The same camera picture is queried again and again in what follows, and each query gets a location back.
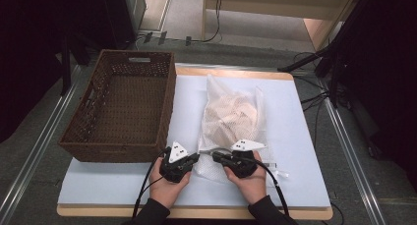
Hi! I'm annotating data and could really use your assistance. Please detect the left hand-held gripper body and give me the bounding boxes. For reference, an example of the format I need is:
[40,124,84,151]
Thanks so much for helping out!
[158,140,192,184]

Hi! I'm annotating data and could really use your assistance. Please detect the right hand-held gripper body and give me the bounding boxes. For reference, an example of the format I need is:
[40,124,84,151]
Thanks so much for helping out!
[225,139,267,180]

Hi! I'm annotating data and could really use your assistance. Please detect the cream embroidered cloth garment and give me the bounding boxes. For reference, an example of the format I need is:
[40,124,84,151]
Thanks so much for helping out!
[205,92,259,148]

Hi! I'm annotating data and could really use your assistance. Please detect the white mesh laundry bag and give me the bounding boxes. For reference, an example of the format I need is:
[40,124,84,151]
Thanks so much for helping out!
[194,74,290,184]

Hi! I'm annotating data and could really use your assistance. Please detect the brown wicker basket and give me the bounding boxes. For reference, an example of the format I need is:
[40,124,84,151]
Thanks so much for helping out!
[58,48,177,164]

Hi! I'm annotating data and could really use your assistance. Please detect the person's left hand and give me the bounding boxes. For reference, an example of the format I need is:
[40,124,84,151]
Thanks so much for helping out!
[149,157,192,210]

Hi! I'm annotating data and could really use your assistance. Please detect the person's right hand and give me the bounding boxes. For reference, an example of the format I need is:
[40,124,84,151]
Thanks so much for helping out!
[223,150,268,206]

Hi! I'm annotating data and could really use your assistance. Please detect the black metal stand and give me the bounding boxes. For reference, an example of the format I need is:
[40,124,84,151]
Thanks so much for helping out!
[276,0,375,109]

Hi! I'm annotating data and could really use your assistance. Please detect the light wooden shelf unit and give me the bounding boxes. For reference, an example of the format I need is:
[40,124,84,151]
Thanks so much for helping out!
[201,0,366,52]

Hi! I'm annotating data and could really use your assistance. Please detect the grey cabinet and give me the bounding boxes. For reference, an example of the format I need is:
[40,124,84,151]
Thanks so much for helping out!
[122,0,148,32]

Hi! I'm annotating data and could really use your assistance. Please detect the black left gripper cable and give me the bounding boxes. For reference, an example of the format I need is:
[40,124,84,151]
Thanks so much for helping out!
[131,147,171,220]

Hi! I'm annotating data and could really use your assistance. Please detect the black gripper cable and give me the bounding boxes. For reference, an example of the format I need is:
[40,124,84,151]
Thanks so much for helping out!
[131,147,171,220]
[252,157,291,219]

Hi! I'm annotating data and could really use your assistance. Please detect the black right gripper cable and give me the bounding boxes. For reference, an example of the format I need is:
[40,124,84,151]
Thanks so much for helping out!
[252,157,291,219]

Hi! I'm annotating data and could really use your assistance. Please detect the black floor cables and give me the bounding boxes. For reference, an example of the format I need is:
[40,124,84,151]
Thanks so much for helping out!
[292,51,330,147]

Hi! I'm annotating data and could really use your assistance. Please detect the metal floor rail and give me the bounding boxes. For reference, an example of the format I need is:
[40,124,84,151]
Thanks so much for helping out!
[323,96,388,225]
[0,64,83,221]

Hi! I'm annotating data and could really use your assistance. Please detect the black hanging cable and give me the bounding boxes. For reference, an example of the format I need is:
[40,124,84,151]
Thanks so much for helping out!
[191,0,225,44]

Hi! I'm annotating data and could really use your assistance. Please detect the black upright post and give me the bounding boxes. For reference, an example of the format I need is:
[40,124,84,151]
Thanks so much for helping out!
[60,37,72,97]

